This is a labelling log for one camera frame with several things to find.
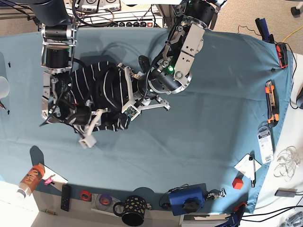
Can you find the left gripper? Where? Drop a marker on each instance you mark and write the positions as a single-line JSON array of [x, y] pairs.
[[140, 95]]

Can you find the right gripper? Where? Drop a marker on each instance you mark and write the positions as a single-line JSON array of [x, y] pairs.
[[59, 105]]

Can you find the navy white striped t-shirt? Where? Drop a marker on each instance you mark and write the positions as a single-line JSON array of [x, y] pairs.
[[98, 86]]

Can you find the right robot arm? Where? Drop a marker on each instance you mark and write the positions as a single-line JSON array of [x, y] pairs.
[[59, 34]]

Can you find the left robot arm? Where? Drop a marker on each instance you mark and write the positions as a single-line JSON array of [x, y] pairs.
[[169, 72]]

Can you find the white cup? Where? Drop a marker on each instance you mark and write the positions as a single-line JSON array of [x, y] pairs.
[[4, 87]]

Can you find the white paper sheet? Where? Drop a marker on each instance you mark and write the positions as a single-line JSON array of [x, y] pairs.
[[49, 173]]

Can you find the pink small figurine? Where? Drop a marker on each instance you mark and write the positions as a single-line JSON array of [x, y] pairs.
[[49, 180]]

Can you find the teal tablecloth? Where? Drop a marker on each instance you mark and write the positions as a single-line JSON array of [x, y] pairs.
[[210, 127]]

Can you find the white power strip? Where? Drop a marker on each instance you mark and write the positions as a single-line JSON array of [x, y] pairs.
[[134, 23]]

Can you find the black remote control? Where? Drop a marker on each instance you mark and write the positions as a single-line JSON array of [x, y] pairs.
[[65, 197]]

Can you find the red tape roll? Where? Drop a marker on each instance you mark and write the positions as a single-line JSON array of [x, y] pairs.
[[85, 196]]

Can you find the purple tape roll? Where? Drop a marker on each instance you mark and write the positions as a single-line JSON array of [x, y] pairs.
[[105, 200]]

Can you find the black mug yellow pattern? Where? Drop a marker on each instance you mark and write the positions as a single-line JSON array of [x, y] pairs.
[[132, 210]]

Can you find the metal keyring carabiner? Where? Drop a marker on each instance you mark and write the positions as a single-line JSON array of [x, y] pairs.
[[215, 195]]

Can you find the white paper card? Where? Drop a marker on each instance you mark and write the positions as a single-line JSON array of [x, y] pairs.
[[244, 166]]

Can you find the red cube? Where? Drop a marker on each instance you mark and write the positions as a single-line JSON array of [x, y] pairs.
[[237, 183]]

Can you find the orange black utility knife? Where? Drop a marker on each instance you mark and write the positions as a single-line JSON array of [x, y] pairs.
[[272, 105]]

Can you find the black white marker pen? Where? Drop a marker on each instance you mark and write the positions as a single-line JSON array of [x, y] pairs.
[[252, 173]]

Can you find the orange black clamp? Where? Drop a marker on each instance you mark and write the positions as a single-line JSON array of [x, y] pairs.
[[281, 50]]

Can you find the grey adapter box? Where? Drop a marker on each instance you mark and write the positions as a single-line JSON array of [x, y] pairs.
[[290, 193]]

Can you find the blue black clamp handle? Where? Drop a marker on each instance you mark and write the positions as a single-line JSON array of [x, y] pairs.
[[263, 30]]

